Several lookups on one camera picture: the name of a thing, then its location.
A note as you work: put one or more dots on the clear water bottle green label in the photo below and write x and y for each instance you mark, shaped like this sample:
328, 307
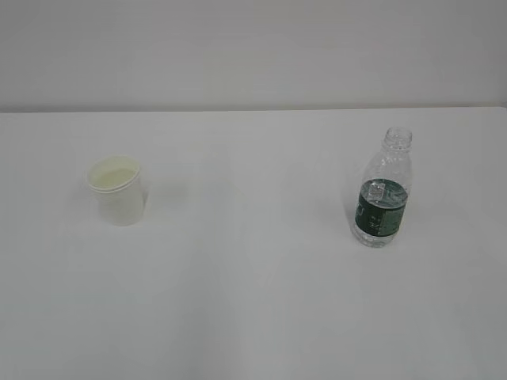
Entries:
384, 190

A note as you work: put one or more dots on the white paper cup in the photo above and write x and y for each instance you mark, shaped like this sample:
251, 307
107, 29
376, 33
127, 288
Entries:
115, 182

